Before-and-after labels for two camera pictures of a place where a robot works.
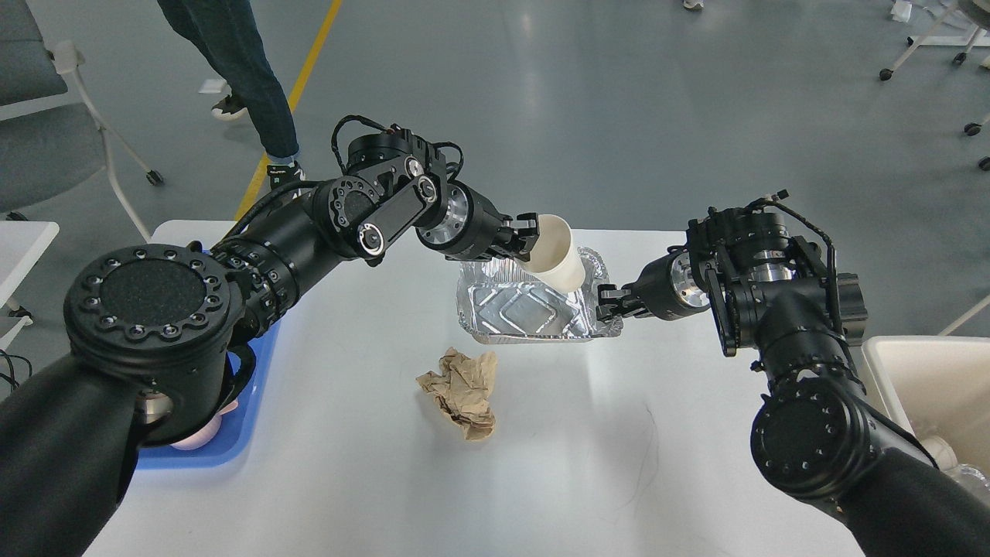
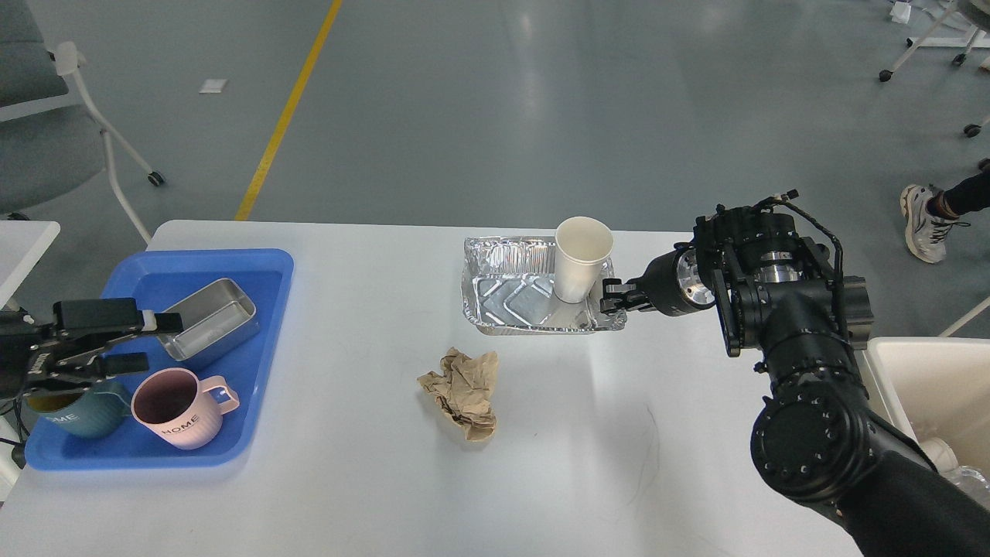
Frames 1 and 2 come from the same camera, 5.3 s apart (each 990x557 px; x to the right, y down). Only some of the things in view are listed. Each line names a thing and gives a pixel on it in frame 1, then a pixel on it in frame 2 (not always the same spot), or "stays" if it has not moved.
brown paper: (462, 389) stays
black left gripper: (472, 230) -> (89, 318)
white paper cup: (553, 259) -> (582, 244)
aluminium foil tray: (500, 303) stays
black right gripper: (667, 288) stays
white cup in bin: (943, 453) stays
